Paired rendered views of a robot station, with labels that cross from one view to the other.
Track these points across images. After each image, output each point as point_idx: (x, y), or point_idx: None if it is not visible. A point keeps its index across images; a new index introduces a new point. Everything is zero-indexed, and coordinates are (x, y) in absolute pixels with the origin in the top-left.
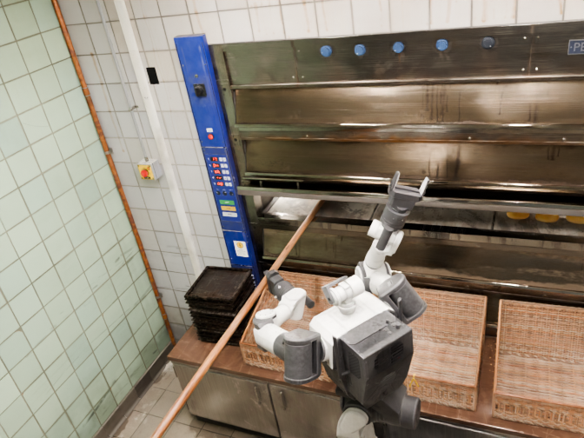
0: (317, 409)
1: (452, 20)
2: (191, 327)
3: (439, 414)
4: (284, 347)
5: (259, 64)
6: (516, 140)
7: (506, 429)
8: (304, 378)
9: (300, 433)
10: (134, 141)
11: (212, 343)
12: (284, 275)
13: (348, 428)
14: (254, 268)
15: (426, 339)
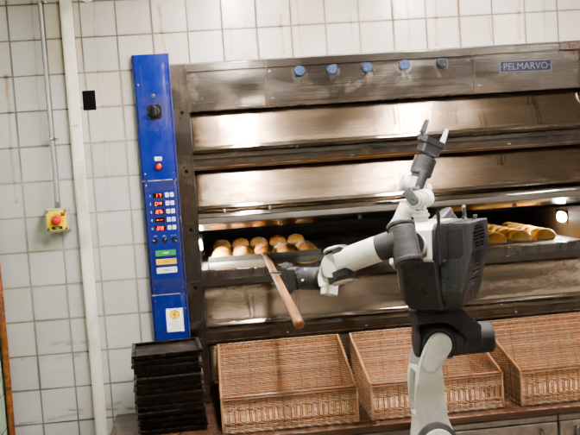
0: None
1: (412, 44)
2: (113, 432)
3: (473, 415)
4: (394, 230)
5: (225, 86)
6: (472, 148)
7: (540, 409)
8: (419, 254)
9: None
10: (38, 185)
11: (160, 434)
12: (234, 348)
13: (432, 362)
14: None
15: None
